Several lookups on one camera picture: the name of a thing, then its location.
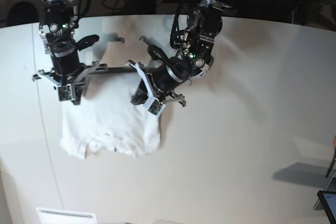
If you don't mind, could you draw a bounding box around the white T-shirt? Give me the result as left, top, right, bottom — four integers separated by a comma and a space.
60, 73, 161, 159

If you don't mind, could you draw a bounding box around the black tablet with stand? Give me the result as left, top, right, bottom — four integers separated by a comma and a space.
313, 171, 335, 223

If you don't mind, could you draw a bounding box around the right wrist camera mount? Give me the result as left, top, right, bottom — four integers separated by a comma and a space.
32, 61, 108, 102

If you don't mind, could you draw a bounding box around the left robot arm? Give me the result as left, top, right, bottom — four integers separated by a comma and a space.
129, 0, 235, 106

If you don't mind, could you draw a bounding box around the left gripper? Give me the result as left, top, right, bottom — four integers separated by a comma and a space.
131, 63, 190, 105

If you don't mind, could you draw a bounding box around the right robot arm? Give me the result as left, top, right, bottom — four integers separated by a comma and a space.
33, 0, 100, 105

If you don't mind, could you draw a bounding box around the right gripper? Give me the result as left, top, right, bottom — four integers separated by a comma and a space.
50, 50, 84, 105

